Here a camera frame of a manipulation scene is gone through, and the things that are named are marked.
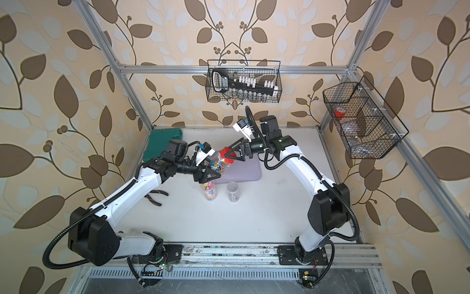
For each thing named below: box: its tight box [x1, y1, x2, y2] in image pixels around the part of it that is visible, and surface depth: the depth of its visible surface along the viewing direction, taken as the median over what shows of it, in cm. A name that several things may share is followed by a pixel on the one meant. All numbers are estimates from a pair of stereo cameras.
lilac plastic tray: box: [213, 152, 262, 184], surface depth 100 cm
